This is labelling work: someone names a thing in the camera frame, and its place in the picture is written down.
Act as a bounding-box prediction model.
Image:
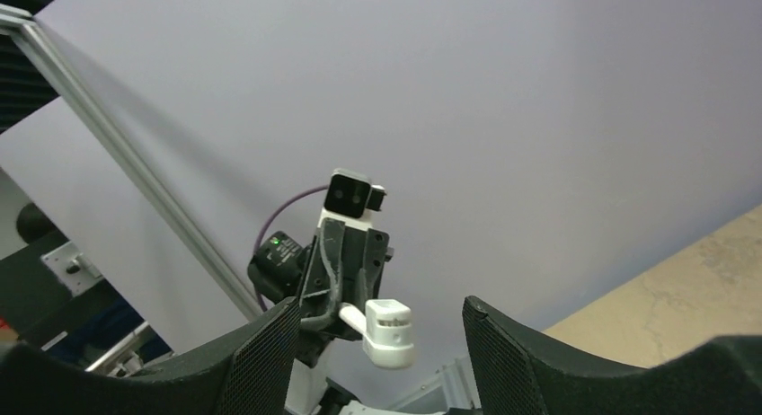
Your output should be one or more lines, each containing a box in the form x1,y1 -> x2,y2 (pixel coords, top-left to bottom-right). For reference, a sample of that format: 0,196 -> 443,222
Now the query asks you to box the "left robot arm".
247,218 -> 394,414

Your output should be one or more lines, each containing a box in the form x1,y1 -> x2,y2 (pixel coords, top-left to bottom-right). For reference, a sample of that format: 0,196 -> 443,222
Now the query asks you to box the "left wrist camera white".
317,168 -> 387,231

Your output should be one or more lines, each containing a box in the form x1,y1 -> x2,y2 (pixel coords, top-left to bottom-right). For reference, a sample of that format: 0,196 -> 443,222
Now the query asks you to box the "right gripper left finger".
1,309 -> 286,414

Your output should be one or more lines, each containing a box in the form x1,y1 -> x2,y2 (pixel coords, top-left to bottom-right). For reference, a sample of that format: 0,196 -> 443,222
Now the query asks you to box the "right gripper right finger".
462,296 -> 761,414

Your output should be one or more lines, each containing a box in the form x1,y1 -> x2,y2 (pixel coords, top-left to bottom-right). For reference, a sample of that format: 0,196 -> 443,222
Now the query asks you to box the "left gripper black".
298,217 -> 394,332

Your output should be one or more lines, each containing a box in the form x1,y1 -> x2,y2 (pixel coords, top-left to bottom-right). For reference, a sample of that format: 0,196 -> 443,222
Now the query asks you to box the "aluminium enclosure frame post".
1,4 -> 264,320

